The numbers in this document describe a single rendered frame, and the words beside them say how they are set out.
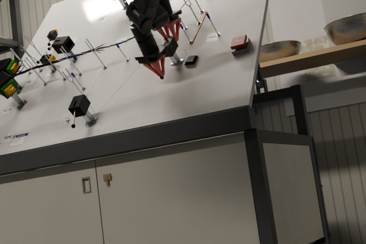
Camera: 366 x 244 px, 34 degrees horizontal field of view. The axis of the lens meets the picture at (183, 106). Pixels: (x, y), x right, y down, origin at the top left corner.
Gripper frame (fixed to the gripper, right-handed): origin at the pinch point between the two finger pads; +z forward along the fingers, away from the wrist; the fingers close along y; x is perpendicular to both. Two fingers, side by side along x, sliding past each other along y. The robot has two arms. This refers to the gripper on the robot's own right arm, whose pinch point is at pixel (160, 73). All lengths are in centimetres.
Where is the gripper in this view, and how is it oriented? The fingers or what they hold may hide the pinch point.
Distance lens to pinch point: 203.2
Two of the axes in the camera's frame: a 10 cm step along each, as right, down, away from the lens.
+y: -8.1, 0.2, 5.8
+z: 3.7, 7.9, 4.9
